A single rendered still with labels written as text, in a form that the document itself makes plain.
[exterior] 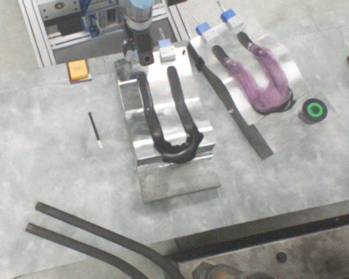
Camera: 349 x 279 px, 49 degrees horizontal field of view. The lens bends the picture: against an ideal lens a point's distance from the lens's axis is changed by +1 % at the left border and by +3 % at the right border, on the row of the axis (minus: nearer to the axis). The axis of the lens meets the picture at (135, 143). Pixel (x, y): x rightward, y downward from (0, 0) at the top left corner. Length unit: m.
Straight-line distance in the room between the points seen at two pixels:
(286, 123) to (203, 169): 0.31
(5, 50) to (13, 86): 1.03
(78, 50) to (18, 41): 0.47
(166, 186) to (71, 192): 0.32
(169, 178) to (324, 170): 0.55
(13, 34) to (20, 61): 0.18
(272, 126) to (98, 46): 1.16
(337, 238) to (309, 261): 0.13
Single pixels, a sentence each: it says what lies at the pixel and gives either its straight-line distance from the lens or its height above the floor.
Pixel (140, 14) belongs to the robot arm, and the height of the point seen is 1.19.
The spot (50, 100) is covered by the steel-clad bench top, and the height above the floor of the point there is 0.80.
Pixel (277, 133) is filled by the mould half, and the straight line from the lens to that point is 1.33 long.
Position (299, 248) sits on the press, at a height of 0.78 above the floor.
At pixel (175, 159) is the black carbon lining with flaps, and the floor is 0.87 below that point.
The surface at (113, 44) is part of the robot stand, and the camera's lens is 2.16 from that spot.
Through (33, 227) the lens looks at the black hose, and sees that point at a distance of 1.29.
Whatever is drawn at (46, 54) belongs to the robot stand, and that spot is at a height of 0.23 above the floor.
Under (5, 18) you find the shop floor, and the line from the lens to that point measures 2.58.
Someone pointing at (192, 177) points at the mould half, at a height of 0.86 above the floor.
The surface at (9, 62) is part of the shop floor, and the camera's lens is 2.43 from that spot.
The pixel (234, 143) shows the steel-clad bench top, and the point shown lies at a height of 0.80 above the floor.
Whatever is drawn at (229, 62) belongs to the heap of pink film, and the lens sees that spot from 1.39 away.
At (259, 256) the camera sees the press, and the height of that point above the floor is 0.78.
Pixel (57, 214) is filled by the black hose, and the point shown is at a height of 0.85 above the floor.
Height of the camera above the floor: 2.09
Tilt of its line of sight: 75 degrees down
